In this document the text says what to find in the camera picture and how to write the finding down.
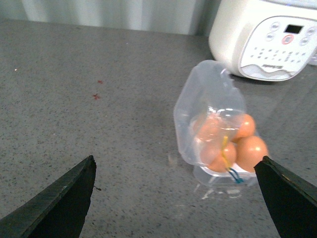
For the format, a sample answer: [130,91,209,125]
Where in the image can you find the brown egg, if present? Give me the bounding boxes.
[231,114,256,143]
[200,142,237,173]
[236,135,269,173]
[193,117,226,141]

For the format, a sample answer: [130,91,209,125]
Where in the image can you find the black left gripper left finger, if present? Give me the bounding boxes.
[0,155,96,238]

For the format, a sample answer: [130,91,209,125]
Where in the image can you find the clear plastic egg box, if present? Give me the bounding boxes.
[173,60,258,187]

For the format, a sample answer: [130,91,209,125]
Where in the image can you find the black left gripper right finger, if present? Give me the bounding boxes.
[254,156,317,238]

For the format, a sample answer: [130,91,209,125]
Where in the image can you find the white Joyoung blender appliance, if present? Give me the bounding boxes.
[209,0,317,81]

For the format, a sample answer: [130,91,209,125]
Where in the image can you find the yellow blue rubber band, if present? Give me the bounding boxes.
[221,136,244,184]

